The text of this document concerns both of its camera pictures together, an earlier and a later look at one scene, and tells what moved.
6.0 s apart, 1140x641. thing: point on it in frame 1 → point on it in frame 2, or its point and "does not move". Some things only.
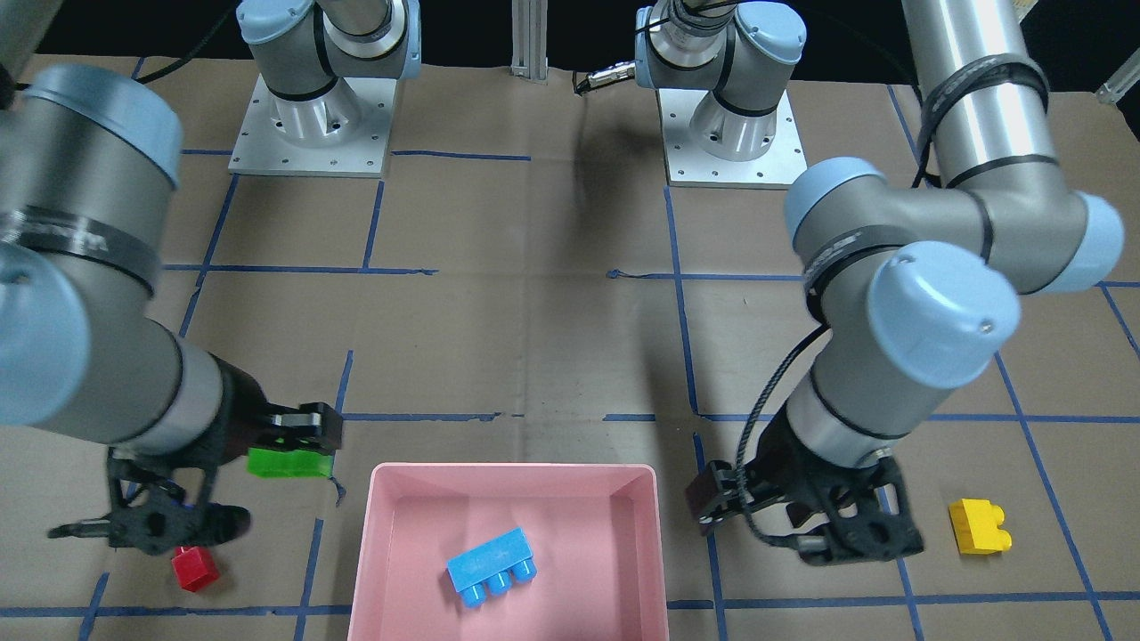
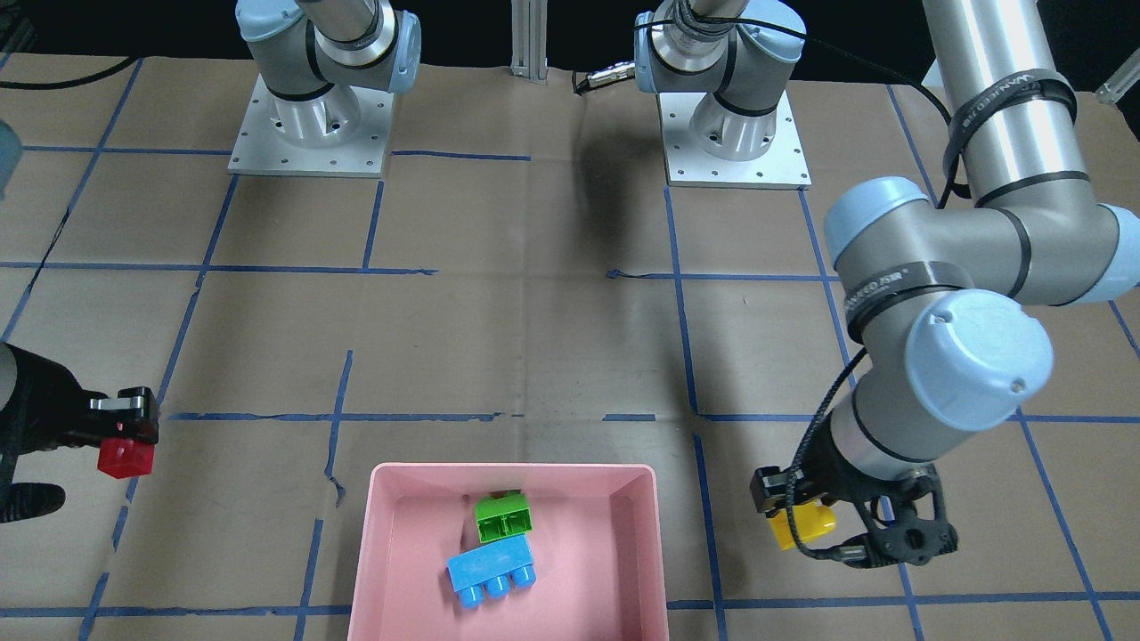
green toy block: [289, 463] → [501, 516]
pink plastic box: [598, 533] does not move
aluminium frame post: [529, 40] does not move
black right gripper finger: [151, 523] → [23, 500]
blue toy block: [492, 567] does not move
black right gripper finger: [311, 425] → [130, 414]
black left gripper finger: [715, 495] → [769, 490]
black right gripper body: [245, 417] → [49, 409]
